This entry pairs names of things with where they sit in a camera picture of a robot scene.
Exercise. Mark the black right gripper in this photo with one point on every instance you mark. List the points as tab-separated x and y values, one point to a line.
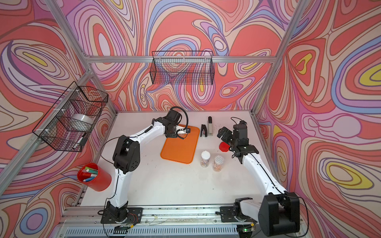
223	129

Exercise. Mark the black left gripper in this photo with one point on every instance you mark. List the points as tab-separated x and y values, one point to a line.
172	135

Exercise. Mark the red jar lid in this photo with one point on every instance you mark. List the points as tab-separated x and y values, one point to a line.
224	147

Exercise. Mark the white lid candy jar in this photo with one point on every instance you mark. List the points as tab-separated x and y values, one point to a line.
205	157

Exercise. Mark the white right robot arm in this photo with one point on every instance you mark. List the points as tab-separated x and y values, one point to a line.
279	211

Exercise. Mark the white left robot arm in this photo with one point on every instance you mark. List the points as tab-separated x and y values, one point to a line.
126	159

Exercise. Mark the patterned lid candy jar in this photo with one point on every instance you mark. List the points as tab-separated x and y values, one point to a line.
218	163

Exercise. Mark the beige and black stapler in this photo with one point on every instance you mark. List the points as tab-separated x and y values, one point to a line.
210	126

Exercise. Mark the orange tray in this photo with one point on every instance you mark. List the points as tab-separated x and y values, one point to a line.
181	151

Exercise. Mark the white bowl in basket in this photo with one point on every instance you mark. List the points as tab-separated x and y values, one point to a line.
81	122

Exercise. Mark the red pen cup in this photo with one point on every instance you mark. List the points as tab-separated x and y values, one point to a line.
94	177

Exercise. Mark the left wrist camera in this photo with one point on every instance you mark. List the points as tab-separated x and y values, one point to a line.
182	130

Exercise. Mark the black wire basket back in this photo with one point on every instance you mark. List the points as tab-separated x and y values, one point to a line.
182	67

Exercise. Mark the black wire basket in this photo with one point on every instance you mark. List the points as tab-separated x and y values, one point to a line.
80	108
182	67

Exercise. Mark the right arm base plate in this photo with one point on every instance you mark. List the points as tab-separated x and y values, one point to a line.
229	214

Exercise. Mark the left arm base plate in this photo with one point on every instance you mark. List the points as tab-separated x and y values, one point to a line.
122	216

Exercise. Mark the black wire basket left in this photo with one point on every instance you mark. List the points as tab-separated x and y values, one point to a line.
80	108

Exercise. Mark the aluminium frame corner post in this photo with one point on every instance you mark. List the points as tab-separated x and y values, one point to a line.
289	32

